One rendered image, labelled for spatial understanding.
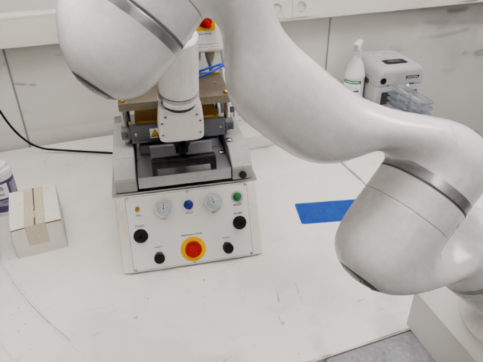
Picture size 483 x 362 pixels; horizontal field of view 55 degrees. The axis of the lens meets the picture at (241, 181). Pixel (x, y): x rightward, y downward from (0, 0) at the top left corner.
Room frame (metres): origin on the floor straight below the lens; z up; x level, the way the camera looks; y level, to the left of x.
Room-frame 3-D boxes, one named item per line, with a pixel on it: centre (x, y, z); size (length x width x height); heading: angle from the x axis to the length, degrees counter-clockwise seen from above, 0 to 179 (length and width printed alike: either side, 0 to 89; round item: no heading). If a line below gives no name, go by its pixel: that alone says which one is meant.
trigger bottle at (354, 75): (1.77, -0.45, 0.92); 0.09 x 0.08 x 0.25; 155
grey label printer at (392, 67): (1.82, -0.58, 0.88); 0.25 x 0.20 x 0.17; 14
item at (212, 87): (1.17, 0.16, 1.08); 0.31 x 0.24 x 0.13; 102
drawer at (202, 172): (1.08, 0.16, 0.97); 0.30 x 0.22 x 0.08; 12
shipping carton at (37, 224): (1.00, 0.54, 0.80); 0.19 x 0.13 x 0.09; 20
